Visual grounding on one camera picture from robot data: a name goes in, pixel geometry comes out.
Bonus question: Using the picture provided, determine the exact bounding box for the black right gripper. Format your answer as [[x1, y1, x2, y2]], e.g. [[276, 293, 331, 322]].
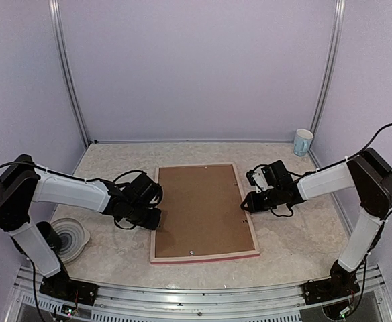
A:
[[241, 186, 281, 214]]

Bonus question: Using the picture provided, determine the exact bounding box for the pink wooden picture frame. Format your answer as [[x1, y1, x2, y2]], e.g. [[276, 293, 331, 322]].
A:
[[149, 162, 262, 266]]

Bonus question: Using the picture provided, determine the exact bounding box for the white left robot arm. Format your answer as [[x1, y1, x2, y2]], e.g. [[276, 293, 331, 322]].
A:
[[0, 154, 163, 299]]

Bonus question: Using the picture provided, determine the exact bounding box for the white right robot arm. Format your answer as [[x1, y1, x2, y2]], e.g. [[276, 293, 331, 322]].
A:
[[240, 148, 392, 273]]

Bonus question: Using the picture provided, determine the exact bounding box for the light blue mug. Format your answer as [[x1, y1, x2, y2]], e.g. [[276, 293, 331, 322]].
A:
[[293, 129, 313, 157]]

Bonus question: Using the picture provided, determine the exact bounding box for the black cup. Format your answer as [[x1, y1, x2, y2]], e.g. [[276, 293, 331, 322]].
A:
[[36, 221, 62, 252]]

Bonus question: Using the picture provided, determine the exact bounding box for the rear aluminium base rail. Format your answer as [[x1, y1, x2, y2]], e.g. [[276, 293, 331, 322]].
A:
[[89, 139, 293, 145]]

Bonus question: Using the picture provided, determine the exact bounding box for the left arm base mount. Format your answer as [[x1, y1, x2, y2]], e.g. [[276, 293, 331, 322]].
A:
[[40, 266, 99, 306]]

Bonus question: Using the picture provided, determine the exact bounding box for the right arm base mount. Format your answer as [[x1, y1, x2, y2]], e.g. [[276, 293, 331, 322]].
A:
[[301, 258, 367, 305]]

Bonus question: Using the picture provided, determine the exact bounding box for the front aluminium rail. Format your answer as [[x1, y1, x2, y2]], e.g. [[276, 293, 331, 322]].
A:
[[4, 264, 392, 322]]

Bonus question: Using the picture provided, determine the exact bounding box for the left aluminium corner post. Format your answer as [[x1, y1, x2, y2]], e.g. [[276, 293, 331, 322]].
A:
[[48, 0, 91, 149]]

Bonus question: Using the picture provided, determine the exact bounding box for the aluminium corner post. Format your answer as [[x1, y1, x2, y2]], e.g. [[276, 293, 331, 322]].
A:
[[48, 0, 91, 149], [310, 0, 346, 135]]

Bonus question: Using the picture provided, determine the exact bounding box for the right aluminium corner post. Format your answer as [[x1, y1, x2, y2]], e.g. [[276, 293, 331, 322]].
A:
[[310, 0, 346, 135]]

